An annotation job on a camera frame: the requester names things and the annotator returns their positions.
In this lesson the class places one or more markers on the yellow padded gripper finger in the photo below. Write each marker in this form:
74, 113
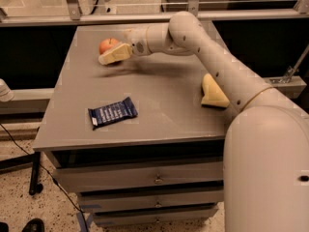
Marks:
117, 53

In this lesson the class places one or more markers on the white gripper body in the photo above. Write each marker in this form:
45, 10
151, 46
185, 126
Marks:
137, 42

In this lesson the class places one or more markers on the red orange apple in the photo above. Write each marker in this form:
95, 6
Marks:
106, 44

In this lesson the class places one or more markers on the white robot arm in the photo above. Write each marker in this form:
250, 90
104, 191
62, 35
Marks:
266, 149

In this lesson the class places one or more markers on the blue rxbar wrapper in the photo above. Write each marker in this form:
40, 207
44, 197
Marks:
112, 113

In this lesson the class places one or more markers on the grey drawer cabinet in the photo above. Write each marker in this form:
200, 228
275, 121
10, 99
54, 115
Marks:
172, 126

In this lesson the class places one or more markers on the yellow sponge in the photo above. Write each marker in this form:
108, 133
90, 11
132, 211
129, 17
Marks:
213, 95

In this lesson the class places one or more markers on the top grey drawer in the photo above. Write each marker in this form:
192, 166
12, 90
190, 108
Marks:
108, 177

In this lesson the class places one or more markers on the grey drawer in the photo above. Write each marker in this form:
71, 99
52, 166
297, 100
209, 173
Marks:
108, 177
155, 215
179, 197

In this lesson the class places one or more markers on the middle grey drawer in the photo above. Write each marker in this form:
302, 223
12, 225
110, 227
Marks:
179, 197

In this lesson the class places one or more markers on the black stand leg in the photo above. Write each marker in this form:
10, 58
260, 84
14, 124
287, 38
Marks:
32, 161

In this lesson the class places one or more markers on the bottom grey drawer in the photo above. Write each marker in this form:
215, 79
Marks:
155, 215

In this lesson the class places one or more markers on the black shoe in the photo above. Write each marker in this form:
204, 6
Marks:
34, 225

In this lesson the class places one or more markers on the metal railing frame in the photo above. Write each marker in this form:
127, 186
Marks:
48, 12

